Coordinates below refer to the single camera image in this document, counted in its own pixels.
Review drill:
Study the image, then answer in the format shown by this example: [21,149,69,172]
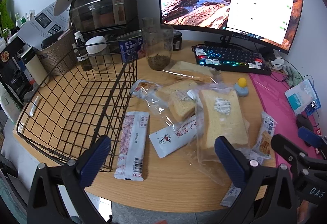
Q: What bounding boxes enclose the blue white cracker packet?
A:
[252,111,277,159]

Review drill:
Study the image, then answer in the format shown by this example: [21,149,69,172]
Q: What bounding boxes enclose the large bagged bread slice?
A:
[185,84,250,185]

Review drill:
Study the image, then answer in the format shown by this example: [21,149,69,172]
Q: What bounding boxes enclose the long white red snack packet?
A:
[114,111,150,181]

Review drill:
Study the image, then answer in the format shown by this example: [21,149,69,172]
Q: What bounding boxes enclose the white snack packet red text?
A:
[149,115,197,158]

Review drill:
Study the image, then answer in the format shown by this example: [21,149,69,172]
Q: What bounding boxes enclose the bagged bread slices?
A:
[130,80,199,129]

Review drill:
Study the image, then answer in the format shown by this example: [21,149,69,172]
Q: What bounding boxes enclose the black computer mouse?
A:
[296,114,314,132]

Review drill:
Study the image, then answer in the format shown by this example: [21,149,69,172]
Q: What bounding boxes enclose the white blue tissue pack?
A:
[284,79,321,116]

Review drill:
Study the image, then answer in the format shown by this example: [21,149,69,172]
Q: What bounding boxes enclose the small white sachet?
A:
[220,184,242,207]

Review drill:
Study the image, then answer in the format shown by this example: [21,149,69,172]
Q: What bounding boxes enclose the pink desk mat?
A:
[249,72,323,168]

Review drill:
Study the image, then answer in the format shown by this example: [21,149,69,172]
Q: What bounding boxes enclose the yellow duck toy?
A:
[234,77,249,97]

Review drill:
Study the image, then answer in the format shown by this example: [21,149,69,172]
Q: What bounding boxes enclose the white ointment tube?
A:
[29,96,41,117]

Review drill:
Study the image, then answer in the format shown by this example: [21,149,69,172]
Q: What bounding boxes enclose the RGB mechanical keyboard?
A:
[192,45,272,76]

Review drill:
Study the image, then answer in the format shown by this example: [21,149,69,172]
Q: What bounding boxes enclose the white thermos bottle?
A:
[20,47,50,87]

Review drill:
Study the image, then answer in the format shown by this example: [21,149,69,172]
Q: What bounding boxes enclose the brown woven basket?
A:
[37,29,77,76]

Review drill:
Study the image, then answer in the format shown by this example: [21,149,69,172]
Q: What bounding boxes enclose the dark pump bottle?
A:
[73,31,93,72]

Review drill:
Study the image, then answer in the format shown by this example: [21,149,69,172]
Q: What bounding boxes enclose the white lid glass jar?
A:
[85,36,113,72]

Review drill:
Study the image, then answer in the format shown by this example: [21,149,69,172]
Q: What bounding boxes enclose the small black jar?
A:
[173,30,182,51]

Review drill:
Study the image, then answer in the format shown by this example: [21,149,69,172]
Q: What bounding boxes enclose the printed paper sheet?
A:
[18,3,69,50]

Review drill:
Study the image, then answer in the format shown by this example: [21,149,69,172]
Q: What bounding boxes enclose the glass jar with tea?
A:
[142,25,174,71]

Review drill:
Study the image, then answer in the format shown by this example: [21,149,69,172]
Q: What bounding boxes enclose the blue tin can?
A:
[117,30,146,62]

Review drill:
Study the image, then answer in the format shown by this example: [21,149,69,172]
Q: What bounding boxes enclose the dark acrylic cosmetics cabinet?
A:
[69,0,139,41]

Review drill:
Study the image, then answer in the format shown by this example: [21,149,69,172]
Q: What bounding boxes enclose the black wire basket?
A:
[15,53,137,172]

